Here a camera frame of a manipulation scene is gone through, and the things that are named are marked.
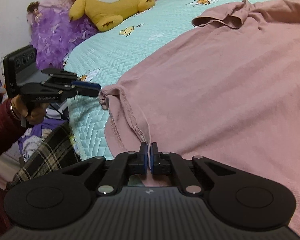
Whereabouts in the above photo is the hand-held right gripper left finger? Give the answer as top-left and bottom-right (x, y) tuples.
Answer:
(62, 142), (149, 197)

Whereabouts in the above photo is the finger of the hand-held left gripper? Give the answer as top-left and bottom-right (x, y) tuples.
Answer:
(62, 80), (102, 98)
(41, 68), (78, 82)

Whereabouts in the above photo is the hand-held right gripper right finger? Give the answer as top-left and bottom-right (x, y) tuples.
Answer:
(150, 142), (237, 197)

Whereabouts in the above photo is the pink shirt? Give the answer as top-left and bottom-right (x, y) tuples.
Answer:
(99, 0), (300, 236)

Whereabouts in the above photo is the person's left forearm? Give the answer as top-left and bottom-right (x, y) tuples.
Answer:
(0, 99), (28, 163)

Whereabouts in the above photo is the person's left hand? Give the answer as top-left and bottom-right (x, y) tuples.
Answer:
(10, 96), (49, 126)

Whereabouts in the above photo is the purple ruffled pillow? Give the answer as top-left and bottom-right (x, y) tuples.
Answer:
(27, 1), (98, 71)

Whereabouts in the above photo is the big yellow plush bear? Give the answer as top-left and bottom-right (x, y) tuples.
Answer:
(68, 0), (156, 33)

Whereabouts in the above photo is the silver bracelet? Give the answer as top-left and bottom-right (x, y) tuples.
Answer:
(10, 98), (22, 121)

